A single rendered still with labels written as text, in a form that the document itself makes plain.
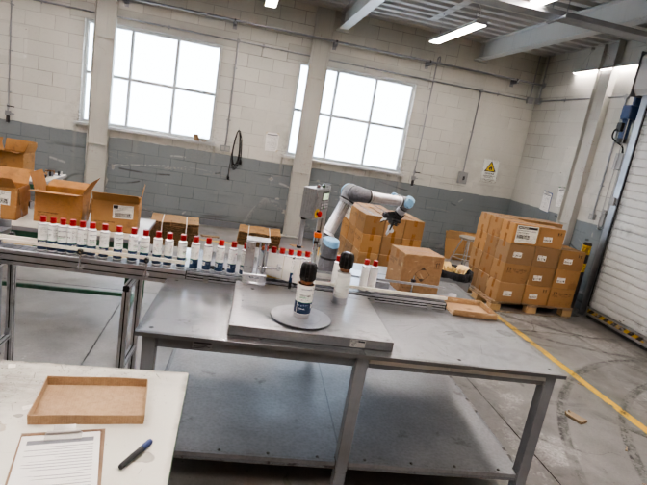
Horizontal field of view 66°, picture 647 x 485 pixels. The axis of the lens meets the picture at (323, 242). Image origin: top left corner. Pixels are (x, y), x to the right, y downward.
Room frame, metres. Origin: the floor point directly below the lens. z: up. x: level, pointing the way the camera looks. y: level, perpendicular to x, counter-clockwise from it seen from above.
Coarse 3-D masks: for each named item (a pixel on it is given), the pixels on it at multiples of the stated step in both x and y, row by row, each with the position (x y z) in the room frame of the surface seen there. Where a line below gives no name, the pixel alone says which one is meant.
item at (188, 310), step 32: (224, 256) 3.45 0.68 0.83; (192, 288) 2.68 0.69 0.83; (224, 288) 2.78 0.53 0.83; (448, 288) 3.64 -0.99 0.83; (160, 320) 2.17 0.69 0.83; (192, 320) 2.23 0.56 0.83; (224, 320) 2.30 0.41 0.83; (384, 320) 2.69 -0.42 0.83; (416, 320) 2.79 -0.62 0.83; (448, 320) 2.89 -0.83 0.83; (480, 320) 2.99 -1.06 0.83; (320, 352) 2.15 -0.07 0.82; (352, 352) 2.19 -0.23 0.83; (384, 352) 2.25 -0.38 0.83; (416, 352) 2.32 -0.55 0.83; (448, 352) 2.39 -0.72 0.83; (480, 352) 2.47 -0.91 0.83; (512, 352) 2.54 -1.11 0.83
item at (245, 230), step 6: (240, 228) 7.36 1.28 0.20; (246, 228) 7.44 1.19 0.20; (252, 228) 7.51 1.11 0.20; (258, 228) 7.57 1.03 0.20; (264, 228) 7.63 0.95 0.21; (240, 234) 7.14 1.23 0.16; (246, 234) 7.15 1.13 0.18; (252, 234) 7.16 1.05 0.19; (258, 234) 7.18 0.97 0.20; (264, 234) 7.19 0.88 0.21; (270, 234) 7.30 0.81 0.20; (276, 234) 7.39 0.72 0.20; (240, 240) 7.15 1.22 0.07; (246, 240) 7.17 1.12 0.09; (276, 240) 7.23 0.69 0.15; (258, 246) 7.19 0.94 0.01; (270, 246) 7.22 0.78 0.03; (276, 246) 7.23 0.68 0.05
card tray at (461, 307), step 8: (448, 296) 3.27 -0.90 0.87; (448, 304) 3.21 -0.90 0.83; (456, 304) 3.24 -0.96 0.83; (464, 304) 3.28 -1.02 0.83; (472, 304) 3.30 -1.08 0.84; (480, 304) 3.29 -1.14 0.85; (456, 312) 3.01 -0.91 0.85; (464, 312) 3.02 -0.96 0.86; (472, 312) 3.03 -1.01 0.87; (480, 312) 3.16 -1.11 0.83; (488, 312) 3.17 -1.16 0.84
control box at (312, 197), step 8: (304, 192) 3.01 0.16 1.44; (312, 192) 2.99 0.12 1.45; (320, 192) 3.00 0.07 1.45; (304, 200) 3.01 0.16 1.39; (312, 200) 2.98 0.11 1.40; (320, 200) 3.02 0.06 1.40; (304, 208) 3.00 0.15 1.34; (312, 208) 2.98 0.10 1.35; (320, 208) 3.03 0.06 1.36; (304, 216) 3.00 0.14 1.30; (312, 216) 2.98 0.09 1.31
